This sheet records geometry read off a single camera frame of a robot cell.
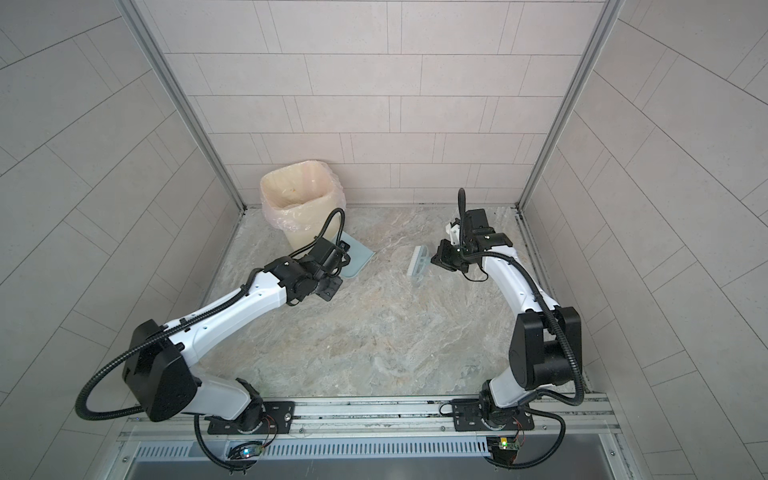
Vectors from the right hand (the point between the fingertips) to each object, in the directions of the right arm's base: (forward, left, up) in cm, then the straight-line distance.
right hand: (431, 257), depth 84 cm
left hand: (-3, +27, -2) cm, 27 cm away
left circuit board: (-40, +46, -12) cm, 62 cm away
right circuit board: (-42, -12, -17) cm, 47 cm away
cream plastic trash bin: (+12, +40, -3) cm, 42 cm away
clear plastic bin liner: (+28, +41, +2) cm, 50 cm away
